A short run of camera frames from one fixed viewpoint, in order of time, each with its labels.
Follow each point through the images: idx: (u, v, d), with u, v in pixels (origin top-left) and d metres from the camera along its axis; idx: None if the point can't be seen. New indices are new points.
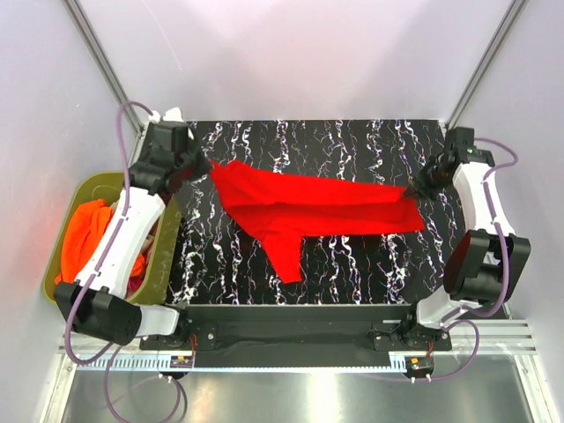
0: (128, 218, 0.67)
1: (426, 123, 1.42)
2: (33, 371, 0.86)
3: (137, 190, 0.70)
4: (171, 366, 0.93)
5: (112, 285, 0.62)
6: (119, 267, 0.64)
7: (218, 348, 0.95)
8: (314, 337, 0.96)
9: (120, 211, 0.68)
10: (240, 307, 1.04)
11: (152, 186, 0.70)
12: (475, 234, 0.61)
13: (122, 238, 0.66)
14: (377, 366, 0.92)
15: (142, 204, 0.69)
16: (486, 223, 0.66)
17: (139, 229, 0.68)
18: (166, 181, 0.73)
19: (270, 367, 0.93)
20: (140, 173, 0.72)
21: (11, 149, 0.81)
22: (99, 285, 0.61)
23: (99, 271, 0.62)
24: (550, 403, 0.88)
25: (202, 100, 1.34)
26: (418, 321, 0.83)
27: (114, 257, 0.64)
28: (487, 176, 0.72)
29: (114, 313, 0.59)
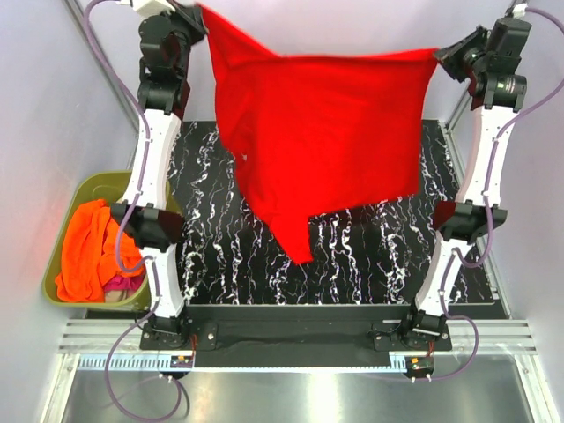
0: (152, 139, 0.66)
1: (426, 123, 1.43)
2: (34, 371, 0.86)
3: (155, 110, 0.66)
4: (171, 366, 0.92)
5: (157, 200, 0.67)
6: (158, 184, 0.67)
7: (218, 348, 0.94)
8: (314, 337, 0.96)
9: (142, 133, 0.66)
10: (251, 307, 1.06)
11: (167, 104, 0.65)
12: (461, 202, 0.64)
13: (152, 159, 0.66)
14: (377, 366, 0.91)
15: (161, 122, 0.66)
16: (475, 193, 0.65)
17: (166, 143, 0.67)
18: (178, 97, 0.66)
19: (270, 367, 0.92)
20: (151, 97, 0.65)
21: (11, 150, 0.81)
22: (145, 202, 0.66)
23: (142, 190, 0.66)
24: (550, 403, 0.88)
25: (202, 100, 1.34)
26: (416, 301, 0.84)
27: (150, 177, 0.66)
28: (501, 131, 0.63)
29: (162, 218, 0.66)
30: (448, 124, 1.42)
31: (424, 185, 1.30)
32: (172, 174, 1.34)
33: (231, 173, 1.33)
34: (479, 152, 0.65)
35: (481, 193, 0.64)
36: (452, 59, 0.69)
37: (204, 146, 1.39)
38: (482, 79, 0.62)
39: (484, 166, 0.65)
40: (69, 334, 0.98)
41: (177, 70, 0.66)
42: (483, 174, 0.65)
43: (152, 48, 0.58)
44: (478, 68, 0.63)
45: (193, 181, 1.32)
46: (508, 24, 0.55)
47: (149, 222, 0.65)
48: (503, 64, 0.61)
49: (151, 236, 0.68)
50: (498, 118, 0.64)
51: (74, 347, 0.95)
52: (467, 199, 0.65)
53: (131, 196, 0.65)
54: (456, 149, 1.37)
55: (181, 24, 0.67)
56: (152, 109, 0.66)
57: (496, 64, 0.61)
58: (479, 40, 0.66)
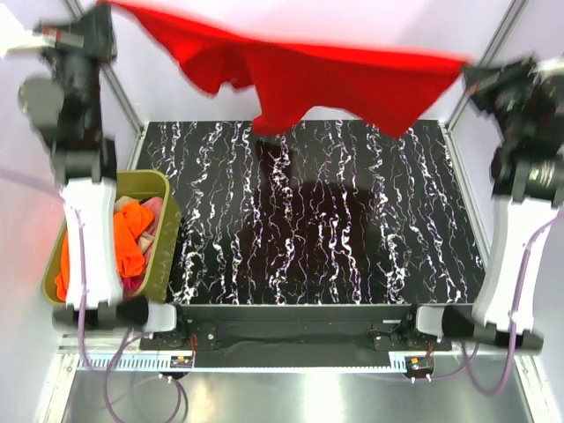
0: (85, 224, 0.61)
1: (426, 123, 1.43)
2: (33, 372, 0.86)
3: (79, 182, 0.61)
4: (171, 366, 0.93)
5: (109, 291, 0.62)
6: (107, 274, 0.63)
7: (218, 348, 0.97)
8: (314, 337, 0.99)
9: (70, 220, 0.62)
10: (240, 307, 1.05)
11: (94, 172, 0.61)
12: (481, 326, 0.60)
13: (91, 243, 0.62)
14: (377, 365, 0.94)
15: (89, 198, 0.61)
16: (501, 316, 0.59)
17: (103, 220, 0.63)
18: (104, 159, 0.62)
19: (270, 367, 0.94)
20: (71, 169, 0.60)
21: (11, 151, 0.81)
22: (94, 301, 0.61)
23: (89, 288, 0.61)
24: (550, 403, 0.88)
25: (203, 100, 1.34)
26: (415, 327, 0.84)
27: (93, 269, 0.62)
28: (534, 241, 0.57)
29: (121, 309, 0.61)
30: (448, 123, 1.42)
31: (424, 185, 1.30)
32: (172, 174, 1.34)
33: (231, 173, 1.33)
34: (508, 260, 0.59)
35: (508, 314, 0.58)
36: (481, 94, 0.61)
37: (204, 146, 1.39)
38: (512, 162, 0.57)
39: (513, 281, 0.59)
40: (69, 334, 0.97)
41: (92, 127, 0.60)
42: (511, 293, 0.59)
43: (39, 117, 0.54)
44: (509, 144, 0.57)
45: (193, 181, 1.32)
46: (558, 96, 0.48)
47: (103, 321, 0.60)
48: (544, 144, 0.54)
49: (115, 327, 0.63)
50: (530, 220, 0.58)
51: (74, 347, 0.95)
52: (491, 318, 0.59)
53: (77, 300, 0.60)
54: (455, 150, 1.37)
55: (81, 57, 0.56)
56: (75, 181, 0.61)
57: (534, 143, 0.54)
58: (524, 82, 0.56)
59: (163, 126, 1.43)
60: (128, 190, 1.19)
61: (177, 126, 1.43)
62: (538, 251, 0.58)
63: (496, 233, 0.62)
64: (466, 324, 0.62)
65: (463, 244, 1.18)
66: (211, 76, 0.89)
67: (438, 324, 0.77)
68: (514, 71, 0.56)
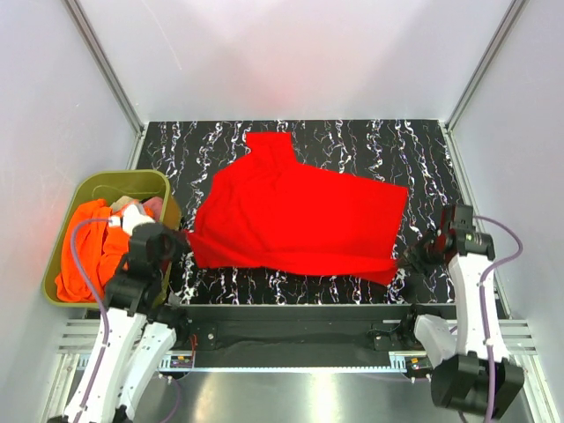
0: (109, 343, 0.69)
1: (426, 123, 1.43)
2: (33, 372, 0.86)
3: (118, 310, 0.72)
4: (172, 366, 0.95)
5: (100, 417, 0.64)
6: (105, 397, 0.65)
7: (218, 348, 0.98)
8: (313, 337, 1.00)
9: (100, 336, 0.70)
10: (238, 307, 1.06)
11: (132, 304, 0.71)
12: (464, 358, 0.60)
13: (105, 366, 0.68)
14: (377, 366, 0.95)
15: (122, 325, 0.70)
16: (478, 343, 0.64)
17: (124, 348, 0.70)
18: (144, 295, 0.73)
19: (270, 367, 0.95)
20: (117, 293, 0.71)
21: (11, 150, 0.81)
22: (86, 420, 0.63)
23: (85, 405, 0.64)
24: (551, 403, 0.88)
25: (202, 101, 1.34)
26: (417, 335, 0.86)
27: (97, 389, 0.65)
28: (484, 278, 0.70)
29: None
30: (448, 124, 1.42)
31: (424, 185, 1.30)
32: (172, 174, 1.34)
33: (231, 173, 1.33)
34: (471, 302, 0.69)
35: (483, 342, 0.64)
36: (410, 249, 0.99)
37: (204, 146, 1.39)
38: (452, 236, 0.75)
39: (478, 316, 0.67)
40: (68, 334, 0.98)
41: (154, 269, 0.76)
42: (479, 322, 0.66)
43: (140, 242, 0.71)
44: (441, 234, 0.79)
45: (193, 181, 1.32)
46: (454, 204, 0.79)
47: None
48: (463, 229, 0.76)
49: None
50: (475, 266, 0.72)
51: (74, 347, 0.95)
52: (471, 349, 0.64)
53: (74, 413, 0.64)
54: (456, 149, 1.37)
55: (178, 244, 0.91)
56: (115, 307, 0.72)
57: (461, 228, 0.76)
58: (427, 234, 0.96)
59: (163, 126, 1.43)
60: (128, 189, 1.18)
61: (177, 126, 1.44)
62: (491, 288, 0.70)
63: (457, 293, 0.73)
64: (448, 367, 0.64)
65: None
66: (228, 185, 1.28)
67: (430, 347, 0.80)
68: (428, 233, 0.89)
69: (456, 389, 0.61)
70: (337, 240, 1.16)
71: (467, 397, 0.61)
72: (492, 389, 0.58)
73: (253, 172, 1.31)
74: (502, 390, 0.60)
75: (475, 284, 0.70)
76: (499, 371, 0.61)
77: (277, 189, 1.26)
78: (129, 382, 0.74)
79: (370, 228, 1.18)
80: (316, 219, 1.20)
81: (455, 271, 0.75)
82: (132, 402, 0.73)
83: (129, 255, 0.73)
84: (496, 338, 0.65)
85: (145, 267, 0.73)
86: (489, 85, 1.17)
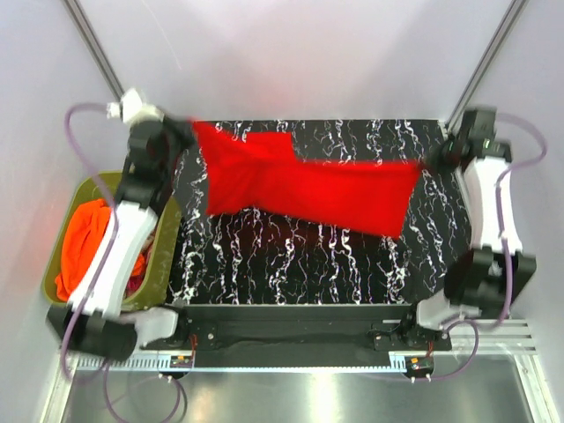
0: (119, 234, 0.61)
1: (426, 123, 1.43)
2: (33, 372, 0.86)
3: (128, 206, 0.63)
4: (171, 367, 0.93)
5: (107, 306, 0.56)
6: (114, 288, 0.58)
7: (218, 348, 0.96)
8: (314, 337, 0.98)
9: (109, 228, 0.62)
10: (240, 307, 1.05)
11: (143, 203, 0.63)
12: (478, 250, 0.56)
13: (115, 257, 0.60)
14: (377, 366, 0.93)
15: (133, 218, 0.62)
16: (493, 238, 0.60)
17: (135, 244, 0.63)
18: (158, 196, 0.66)
19: (270, 367, 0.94)
20: (127, 192, 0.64)
21: (11, 149, 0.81)
22: (92, 307, 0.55)
23: (92, 293, 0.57)
24: (550, 403, 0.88)
25: (202, 100, 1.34)
26: (417, 322, 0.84)
27: (105, 278, 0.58)
28: (502, 179, 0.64)
29: (108, 330, 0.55)
30: (448, 123, 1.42)
31: (424, 185, 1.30)
32: None
33: None
34: (486, 203, 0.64)
35: (498, 235, 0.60)
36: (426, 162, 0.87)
37: None
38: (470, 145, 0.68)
39: (493, 213, 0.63)
40: None
41: (164, 168, 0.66)
42: (494, 218, 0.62)
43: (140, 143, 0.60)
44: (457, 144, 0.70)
45: (193, 181, 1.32)
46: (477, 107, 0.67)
47: (92, 335, 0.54)
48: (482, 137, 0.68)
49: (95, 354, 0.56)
50: (493, 170, 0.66)
51: None
52: (485, 242, 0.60)
53: (78, 300, 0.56)
54: None
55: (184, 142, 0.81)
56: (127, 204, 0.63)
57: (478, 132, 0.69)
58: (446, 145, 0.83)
59: None
60: None
61: None
62: (507, 189, 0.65)
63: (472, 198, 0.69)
64: (459, 263, 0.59)
65: (463, 244, 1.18)
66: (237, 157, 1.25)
67: (435, 307, 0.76)
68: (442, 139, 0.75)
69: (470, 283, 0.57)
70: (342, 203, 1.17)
71: (480, 290, 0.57)
72: (511, 278, 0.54)
73: None
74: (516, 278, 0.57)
75: (492, 186, 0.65)
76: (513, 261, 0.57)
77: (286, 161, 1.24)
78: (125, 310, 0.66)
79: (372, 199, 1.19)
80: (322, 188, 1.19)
81: (471, 176, 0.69)
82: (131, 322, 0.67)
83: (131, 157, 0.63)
84: (512, 233, 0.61)
85: (152, 170, 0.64)
86: (489, 85, 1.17)
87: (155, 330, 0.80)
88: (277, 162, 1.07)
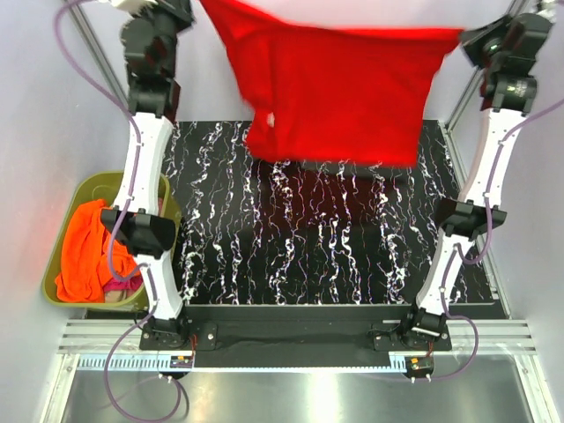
0: (144, 144, 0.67)
1: (426, 123, 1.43)
2: (33, 372, 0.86)
3: (144, 114, 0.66)
4: (171, 366, 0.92)
5: (147, 204, 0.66)
6: (149, 189, 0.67)
7: (218, 348, 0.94)
8: (314, 337, 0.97)
9: (132, 137, 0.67)
10: (241, 307, 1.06)
11: (159, 107, 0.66)
12: (461, 203, 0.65)
13: (144, 163, 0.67)
14: (377, 366, 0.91)
15: (152, 126, 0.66)
16: (476, 195, 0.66)
17: (159, 145, 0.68)
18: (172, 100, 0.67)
19: (270, 367, 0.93)
20: (141, 100, 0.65)
21: (11, 151, 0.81)
22: (137, 208, 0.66)
23: (133, 196, 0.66)
24: (550, 403, 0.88)
25: (202, 100, 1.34)
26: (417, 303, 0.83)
27: (141, 180, 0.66)
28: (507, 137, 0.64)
29: (155, 223, 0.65)
30: (448, 124, 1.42)
31: (424, 185, 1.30)
32: (172, 174, 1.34)
33: (231, 173, 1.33)
34: (486, 153, 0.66)
35: (482, 194, 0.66)
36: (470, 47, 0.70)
37: (204, 146, 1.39)
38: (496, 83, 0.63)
39: (487, 169, 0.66)
40: (68, 334, 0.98)
41: (166, 70, 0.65)
42: (486, 174, 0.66)
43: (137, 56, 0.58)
44: (492, 67, 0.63)
45: (193, 181, 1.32)
46: (527, 25, 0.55)
47: (141, 228, 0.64)
48: (520, 63, 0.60)
49: (144, 244, 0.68)
50: (506, 122, 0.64)
51: (74, 347, 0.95)
52: (469, 198, 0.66)
53: (122, 204, 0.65)
54: (456, 150, 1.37)
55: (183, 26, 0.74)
56: (142, 112, 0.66)
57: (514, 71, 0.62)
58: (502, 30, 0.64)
59: None
60: None
61: (177, 126, 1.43)
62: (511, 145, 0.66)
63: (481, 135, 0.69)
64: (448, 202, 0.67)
65: None
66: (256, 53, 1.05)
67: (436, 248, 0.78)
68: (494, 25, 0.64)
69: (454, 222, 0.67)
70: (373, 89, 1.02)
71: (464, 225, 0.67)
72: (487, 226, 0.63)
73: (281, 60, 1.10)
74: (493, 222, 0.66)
75: (497, 140, 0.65)
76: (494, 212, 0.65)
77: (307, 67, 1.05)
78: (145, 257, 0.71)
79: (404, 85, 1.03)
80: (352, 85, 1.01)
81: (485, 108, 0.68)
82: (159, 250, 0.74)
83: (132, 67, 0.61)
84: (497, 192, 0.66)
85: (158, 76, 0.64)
86: None
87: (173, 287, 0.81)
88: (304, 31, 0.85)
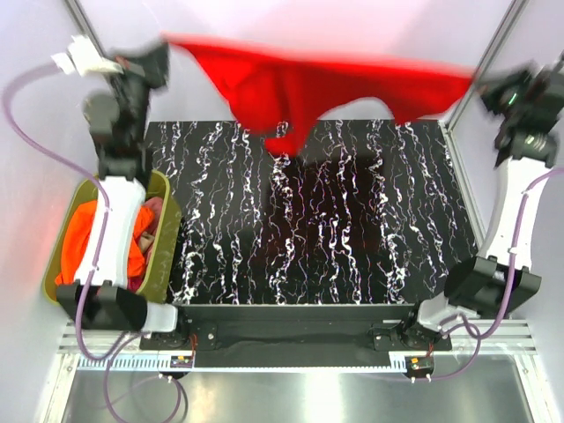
0: (112, 209, 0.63)
1: (426, 123, 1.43)
2: (33, 371, 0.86)
3: (113, 180, 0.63)
4: (171, 366, 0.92)
5: (115, 276, 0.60)
6: (116, 259, 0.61)
7: (218, 348, 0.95)
8: (314, 337, 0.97)
9: (101, 204, 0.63)
10: (237, 308, 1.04)
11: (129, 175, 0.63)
12: (481, 259, 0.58)
13: (113, 229, 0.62)
14: (377, 366, 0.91)
15: (123, 194, 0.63)
16: (501, 250, 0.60)
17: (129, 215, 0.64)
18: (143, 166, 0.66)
19: (270, 367, 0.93)
20: (109, 169, 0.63)
21: (11, 149, 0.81)
22: (100, 279, 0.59)
23: (98, 267, 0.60)
24: (550, 403, 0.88)
25: (202, 100, 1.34)
26: (417, 321, 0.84)
27: (107, 250, 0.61)
28: (531, 186, 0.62)
29: (122, 300, 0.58)
30: (448, 124, 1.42)
31: (424, 185, 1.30)
32: (172, 174, 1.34)
33: (231, 173, 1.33)
34: (509, 211, 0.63)
35: (508, 249, 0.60)
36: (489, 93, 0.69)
37: (204, 146, 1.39)
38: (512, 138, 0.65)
39: (511, 221, 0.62)
40: (69, 334, 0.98)
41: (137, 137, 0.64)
42: (510, 227, 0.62)
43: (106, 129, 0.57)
44: (512, 119, 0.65)
45: (193, 181, 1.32)
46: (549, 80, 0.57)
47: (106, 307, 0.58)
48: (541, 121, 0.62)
49: (111, 324, 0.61)
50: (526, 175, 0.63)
51: (73, 347, 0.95)
52: (491, 254, 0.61)
53: (85, 275, 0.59)
54: (456, 150, 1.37)
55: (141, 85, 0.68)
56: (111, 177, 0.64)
57: (531, 123, 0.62)
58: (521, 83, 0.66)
59: (163, 126, 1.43)
60: None
61: (177, 125, 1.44)
62: (535, 198, 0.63)
63: (498, 189, 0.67)
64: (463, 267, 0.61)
65: (463, 244, 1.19)
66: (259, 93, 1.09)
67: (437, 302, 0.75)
68: (513, 78, 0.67)
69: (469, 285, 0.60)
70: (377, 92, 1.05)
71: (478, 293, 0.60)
72: (508, 294, 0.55)
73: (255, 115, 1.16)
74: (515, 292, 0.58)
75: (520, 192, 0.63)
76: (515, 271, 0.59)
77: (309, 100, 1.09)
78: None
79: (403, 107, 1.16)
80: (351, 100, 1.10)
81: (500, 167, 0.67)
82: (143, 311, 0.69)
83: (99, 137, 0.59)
84: (524, 247, 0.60)
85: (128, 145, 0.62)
86: None
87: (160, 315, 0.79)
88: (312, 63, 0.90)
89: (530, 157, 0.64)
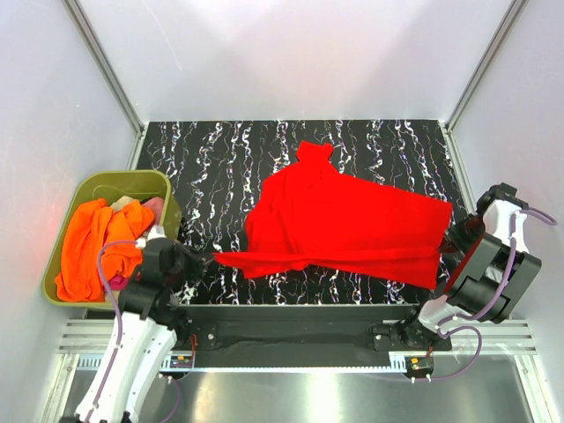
0: (122, 345, 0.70)
1: (426, 123, 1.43)
2: (33, 371, 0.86)
3: (130, 316, 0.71)
4: (171, 367, 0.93)
5: (110, 415, 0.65)
6: (115, 397, 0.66)
7: (218, 348, 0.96)
8: (314, 337, 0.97)
9: (114, 337, 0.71)
10: (223, 307, 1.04)
11: (144, 310, 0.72)
12: (489, 234, 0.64)
13: (118, 367, 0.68)
14: (377, 366, 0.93)
15: (135, 329, 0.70)
16: (504, 235, 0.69)
17: (137, 349, 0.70)
18: (157, 302, 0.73)
19: (270, 367, 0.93)
20: (130, 300, 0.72)
21: (11, 150, 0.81)
22: (98, 417, 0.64)
23: (98, 404, 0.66)
24: (550, 403, 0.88)
25: (201, 100, 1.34)
26: (417, 320, 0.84)
27: (109, 386, 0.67)
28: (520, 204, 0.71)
29: None
30: (448, 124, 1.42)
31: (424, 185, 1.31)
32: (172, 174, 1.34)
33: (231, 173, 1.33)
34: (500, 218, 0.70)
35: (509, 235, 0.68)
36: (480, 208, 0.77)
37: (204, 146, 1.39)
38: (492, 193, 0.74)
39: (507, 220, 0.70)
40: (69, 334, 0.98)
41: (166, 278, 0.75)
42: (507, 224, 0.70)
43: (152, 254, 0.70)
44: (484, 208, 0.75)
45: (193, 181, 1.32)
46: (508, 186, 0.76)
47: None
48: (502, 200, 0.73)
49: None
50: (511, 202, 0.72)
51: (74, 347, 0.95)
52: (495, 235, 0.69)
53: (86, 411, 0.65)
54: (456, 149, 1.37)
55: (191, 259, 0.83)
56: (129, 312, 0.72)
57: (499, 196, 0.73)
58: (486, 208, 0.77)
59: (163, 126, 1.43)
60: (128, 189, 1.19)
61: (177, 126, 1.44)
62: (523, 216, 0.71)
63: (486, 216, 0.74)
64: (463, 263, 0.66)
65: None
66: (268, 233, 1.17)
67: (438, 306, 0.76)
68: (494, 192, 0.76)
69: (475, 268, 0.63)
70: (382, 221, 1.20)
71: (477, 283, 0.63)
72: (509, 263, 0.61)
73: (263, 224, 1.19)
74: (516, 276, 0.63)
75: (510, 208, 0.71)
76: (517, 256, 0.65)
77: (319, 202, 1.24)
78: (132, 388, 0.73)
79: (430, 214, 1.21)
80: (355, 218, 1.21)
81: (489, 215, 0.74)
82: (136, 408, 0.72)
83: (143, 264, 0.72)
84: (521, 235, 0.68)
85: (158, 278, 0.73)
86: (489, 85, 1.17)
87: (160, 358, 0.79)
88: (316, 201, 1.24)
89: (509, 201, 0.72)
